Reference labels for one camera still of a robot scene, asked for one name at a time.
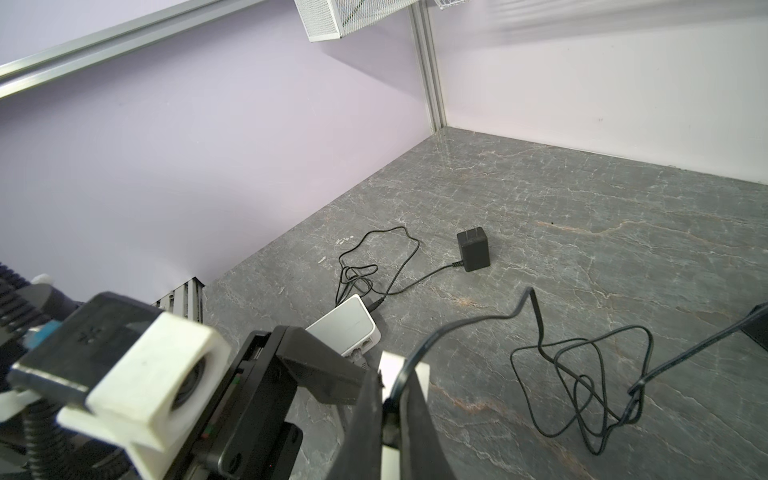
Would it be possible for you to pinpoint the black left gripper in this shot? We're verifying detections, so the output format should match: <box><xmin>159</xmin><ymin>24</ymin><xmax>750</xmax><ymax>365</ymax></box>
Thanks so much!
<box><xmin>167</xmin><ymin>326</ymin><xmax>366</xmax><ymax>479</ymax></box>

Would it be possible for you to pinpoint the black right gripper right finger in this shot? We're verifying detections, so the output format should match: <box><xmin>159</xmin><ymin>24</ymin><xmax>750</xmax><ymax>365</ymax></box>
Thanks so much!
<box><xmin>398</xmin><ymin>374</ymin><xmax>456</xmax><ymax>480</ymax></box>

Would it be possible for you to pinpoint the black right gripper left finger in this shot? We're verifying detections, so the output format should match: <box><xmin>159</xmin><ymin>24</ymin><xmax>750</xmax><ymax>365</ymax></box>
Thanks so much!
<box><xmin>326</xmin><ymin>370</ymin><xmax>383</xmax><ymax>480</ymax></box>

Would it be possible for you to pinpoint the white network switch box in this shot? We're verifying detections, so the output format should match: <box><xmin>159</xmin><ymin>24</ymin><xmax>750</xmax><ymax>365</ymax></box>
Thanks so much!
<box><xmin>377</xmin><ymin>351</ymin><xmax>431</xmax><ymax>480</ymax></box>

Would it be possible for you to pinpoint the black power adapter large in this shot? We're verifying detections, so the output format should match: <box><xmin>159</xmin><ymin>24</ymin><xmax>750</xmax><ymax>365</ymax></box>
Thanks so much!
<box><xmin>334</xmin><ymin>225</ymin><xmax>492</xmax><ymax>313</ymax></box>

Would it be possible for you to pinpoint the black power adapter small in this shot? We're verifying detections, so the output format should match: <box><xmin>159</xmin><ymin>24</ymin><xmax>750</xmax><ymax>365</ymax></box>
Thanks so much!
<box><xmin>389</xmin><ymin>286</ymin><xmax>768</xmax><ymax>457</ymax></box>

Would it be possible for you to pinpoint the white mesh basket small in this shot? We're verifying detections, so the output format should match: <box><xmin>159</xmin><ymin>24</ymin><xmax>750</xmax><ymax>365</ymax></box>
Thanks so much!
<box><xmin>294</xmin><ymin>0</ymin><xmax>416</xmax><ymax>42</ymax></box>

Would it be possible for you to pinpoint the front aluminium rail base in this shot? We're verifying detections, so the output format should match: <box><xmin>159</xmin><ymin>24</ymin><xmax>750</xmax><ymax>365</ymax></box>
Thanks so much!
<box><xmin>154</xmin><ymin>277</ymin><xmax>205</xmax><ymax>323</ymax></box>

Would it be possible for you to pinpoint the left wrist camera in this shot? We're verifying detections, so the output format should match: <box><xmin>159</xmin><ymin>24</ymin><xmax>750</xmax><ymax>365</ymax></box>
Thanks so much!
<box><xmin>7</xmin><ymin>292</ymin><xmax>231</xmax><ymax>479</ymax></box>

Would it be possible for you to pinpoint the white wire basket long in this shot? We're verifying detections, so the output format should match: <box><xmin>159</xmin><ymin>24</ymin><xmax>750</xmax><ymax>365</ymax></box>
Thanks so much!
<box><xmin>434</xmin><ymin>0</ymin><xmax>466</xmax><ymax>10</ymax></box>

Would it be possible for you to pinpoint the aluminium frame rail left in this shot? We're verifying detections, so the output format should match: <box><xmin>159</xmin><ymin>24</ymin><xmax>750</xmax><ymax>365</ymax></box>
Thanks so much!
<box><xmin>1</xmin><ymin>0</ymin><xmax>257</xmax><ymax>99</ymax></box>

